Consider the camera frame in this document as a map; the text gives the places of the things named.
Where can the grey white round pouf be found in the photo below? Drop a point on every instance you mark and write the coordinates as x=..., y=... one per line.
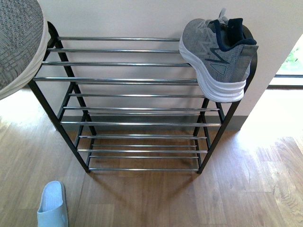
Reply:
x=23, y=43

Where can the black metal shoe rack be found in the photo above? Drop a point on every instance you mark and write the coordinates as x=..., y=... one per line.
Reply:
x=129, y=103

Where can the dark framed window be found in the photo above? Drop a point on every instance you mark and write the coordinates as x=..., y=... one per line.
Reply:
x=290, y=74

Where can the light blue slide slipper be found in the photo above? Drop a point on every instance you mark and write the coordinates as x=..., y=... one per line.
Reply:
x=52, y=211

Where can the grey knit sneaker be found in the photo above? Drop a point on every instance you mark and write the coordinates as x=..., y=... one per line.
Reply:
x=220, y=54

